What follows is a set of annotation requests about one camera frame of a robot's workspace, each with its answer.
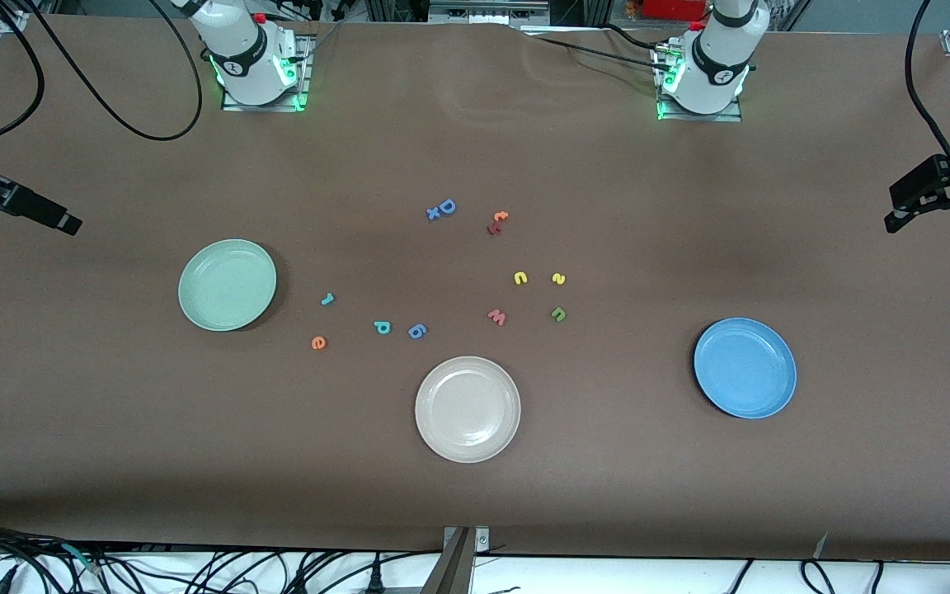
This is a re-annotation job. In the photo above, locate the grey power strip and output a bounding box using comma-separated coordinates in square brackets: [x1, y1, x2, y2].
[428, 0, 552, 27]

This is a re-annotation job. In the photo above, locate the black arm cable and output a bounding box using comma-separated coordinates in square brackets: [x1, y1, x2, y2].
[26, 0, 204, 141]
[0, 0, 45, 148]
[904, 0, 950, 184]

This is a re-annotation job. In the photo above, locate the red box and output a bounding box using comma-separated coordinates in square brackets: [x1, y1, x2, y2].
[642, 0, 711, 22]

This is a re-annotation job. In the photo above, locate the pale green plate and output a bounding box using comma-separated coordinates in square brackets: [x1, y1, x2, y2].
[178, 239, 278, 332]

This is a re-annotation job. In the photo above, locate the brown table mat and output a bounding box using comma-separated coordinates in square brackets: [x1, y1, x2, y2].
[0, 15, 950, 562]

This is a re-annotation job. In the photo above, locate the teal cable connector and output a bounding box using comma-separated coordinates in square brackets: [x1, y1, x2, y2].
[63, 543, 103, 576]

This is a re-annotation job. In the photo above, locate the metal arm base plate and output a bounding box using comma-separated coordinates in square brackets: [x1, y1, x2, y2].
[655, 49, 744, 123]
[222, 37, 312, 113]

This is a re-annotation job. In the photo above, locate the metal camera post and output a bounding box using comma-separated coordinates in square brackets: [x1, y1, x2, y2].
[421, 526, 492, 594]

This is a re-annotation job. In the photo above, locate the beige plate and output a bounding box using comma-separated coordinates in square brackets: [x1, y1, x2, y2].
[415, 356, 522, 464]

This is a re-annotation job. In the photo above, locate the black cable on table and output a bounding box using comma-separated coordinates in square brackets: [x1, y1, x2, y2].
[524, 23, 674, 71]

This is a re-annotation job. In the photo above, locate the blue plate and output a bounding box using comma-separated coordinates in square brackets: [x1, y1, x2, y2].
[694, 318, 797, 420]

